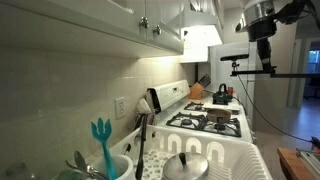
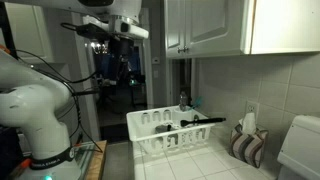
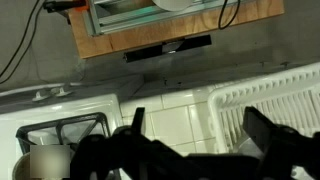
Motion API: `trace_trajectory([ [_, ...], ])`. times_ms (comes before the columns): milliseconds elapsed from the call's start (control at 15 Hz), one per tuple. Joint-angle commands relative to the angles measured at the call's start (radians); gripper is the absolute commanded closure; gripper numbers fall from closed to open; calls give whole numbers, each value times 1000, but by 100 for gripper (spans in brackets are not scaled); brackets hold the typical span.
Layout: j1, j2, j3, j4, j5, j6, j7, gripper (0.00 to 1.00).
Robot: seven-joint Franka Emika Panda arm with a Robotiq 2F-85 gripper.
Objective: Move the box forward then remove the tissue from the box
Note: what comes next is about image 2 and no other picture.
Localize white gas stove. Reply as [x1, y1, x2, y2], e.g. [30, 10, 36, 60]
[277, 115, 320, 180]

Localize clear bottle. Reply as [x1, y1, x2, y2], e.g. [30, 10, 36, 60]
[179, 91, 188, 111]

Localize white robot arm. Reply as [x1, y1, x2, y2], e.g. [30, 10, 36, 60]
[0, 0, 149, 180]

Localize wooden table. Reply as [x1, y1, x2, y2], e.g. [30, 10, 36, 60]
[84, 140, 107, 180]

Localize striped tissue box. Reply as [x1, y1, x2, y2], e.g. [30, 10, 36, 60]
[229, 124, 268, 168]

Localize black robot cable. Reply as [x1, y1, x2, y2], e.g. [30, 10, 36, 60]
[13, 49, 104, 154]

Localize white upper cabinets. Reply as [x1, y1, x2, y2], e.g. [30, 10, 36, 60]
[164, 0, 320, 59]

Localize steel pot lid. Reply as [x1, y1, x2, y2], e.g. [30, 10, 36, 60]
[155, 125, 173, 134]

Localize black handled spatula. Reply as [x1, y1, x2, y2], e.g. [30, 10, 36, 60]
[180, 118, 226, 127]

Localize teal plastic fork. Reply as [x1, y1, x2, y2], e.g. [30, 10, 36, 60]
[191, 96, 202, 109]

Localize white dish rack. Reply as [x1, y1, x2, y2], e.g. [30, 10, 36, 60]
[126, 106, 214, 154]

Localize white wall outlet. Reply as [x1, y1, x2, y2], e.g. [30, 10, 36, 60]
[245, 101, 259, 117]

